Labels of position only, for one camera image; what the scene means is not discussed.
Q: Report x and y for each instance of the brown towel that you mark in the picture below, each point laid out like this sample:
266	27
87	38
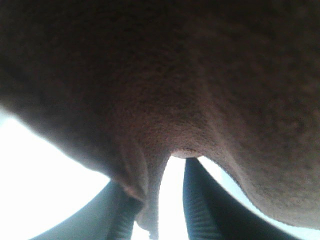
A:
120	85

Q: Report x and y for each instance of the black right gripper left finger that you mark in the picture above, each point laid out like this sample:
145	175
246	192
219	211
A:
110	215

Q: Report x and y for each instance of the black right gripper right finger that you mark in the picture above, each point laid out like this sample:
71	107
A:
211	213

